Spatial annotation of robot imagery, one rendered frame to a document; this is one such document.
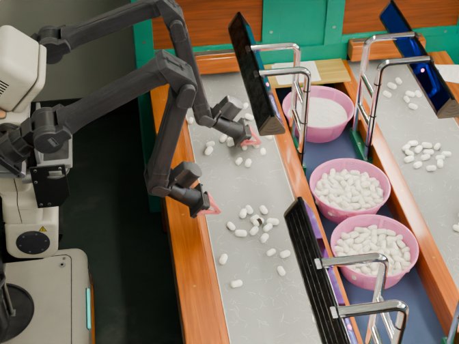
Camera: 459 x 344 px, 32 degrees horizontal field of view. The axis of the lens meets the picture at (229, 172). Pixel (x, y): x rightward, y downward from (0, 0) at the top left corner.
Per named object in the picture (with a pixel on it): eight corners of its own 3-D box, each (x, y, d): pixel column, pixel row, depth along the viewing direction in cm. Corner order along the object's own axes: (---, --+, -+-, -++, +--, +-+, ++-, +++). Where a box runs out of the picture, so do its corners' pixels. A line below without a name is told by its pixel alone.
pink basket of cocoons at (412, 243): (340, 303, 239) (343, 282, 232) (319, 239, 259) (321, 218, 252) (426, 293, 242) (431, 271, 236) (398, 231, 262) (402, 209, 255)
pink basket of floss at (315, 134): (326, 158, 290) (328, 137, 283) (267, 129, 302) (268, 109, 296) (365, 123, 305) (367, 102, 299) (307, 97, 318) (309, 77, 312)
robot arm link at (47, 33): (24, 41, 244) (23, 50, 240) (48, 21, 241) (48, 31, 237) (46, 59, 250) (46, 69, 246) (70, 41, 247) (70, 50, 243)
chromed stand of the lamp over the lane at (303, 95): (253, 181, 280) (255, 75, 250) (243, 146, 295) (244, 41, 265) (305, 176, 282) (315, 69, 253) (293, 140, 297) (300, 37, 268)
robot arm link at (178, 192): (158, 183, 241) (160, 196, 237) (173, 169, 238) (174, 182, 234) (177, 192, 244) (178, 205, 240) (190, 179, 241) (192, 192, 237)
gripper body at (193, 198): (204, 184, 247) (185, 174, 243) (208, 206, 239) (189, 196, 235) (190, 197, 250) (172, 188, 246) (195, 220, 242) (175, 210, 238)
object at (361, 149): (363, 170, 285) (379, 64, 255) (348, 135, 299) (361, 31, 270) (414, 164, 287) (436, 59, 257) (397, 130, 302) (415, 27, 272)
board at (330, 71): (267, 89, 307) (267, 86, 306) (259, 67, 318) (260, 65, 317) (350, 81, 311) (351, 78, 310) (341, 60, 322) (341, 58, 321)
